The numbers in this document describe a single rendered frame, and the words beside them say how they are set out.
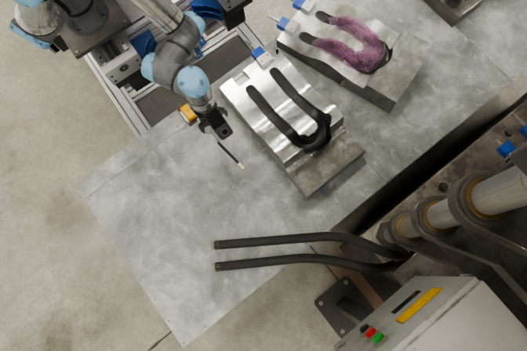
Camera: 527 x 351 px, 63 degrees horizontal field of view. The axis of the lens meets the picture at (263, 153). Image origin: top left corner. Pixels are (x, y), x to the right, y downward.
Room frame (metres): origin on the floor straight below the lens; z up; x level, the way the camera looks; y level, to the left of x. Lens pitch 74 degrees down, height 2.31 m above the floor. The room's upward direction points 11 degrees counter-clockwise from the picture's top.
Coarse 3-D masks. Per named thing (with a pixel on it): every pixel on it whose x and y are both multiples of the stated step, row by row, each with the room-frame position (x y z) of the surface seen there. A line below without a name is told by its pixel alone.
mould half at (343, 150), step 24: (264, 72) 0.70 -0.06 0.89; (288, 72) 0.68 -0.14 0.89; (240, 96) 0.63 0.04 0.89; (264, 96) 0.61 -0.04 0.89; (288, 96) 0.59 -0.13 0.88; (312, 96) 0.57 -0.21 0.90; (264, 120) 0.52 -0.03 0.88; (288, 120) 0.50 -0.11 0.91; (312, 120) 0.47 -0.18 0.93; (336, 120) 0.46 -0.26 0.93; (264, 144) 0.44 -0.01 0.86; (288, 144) 0.41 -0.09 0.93; (336, 144) 0.39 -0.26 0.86; (360, 144) 0.38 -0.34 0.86; (288, 168) 0.34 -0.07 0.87; (312, 168) 0.32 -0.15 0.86; (336, 168) 0.31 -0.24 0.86; (312, 192) 0.25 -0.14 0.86
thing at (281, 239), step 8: (224, 240) 0.15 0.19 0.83; (232, 240) 0.14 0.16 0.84; (240, 240) 0.14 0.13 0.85; (248, 240) 0.13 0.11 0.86; (256, 240) 0.12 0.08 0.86; (264, 240) 0.12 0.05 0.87; (272, 240) 0.11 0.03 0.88; (280, 240) 0.11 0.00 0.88; (288, 240) 0.10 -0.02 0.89; (296, 240) 0.10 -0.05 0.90; (304, 240) 0.09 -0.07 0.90; (312, 240) 0.09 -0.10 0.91; (320, 240) 0.08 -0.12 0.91; (216, 248) 0.13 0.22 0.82; (224, 248) 0.12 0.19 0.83
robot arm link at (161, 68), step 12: (168, 48) 0.63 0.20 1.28; (180, 48) 0.63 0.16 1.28; (144, 60) 0.61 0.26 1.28; (156, 60) 0.60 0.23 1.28; (168, 60) 0.60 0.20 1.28; (180, 60) 0.60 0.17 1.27; (144, 72) 0.58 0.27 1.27; (156, 72) 0.57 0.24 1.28; (168, 72) 0.56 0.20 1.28; (168, 84) 0.54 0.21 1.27
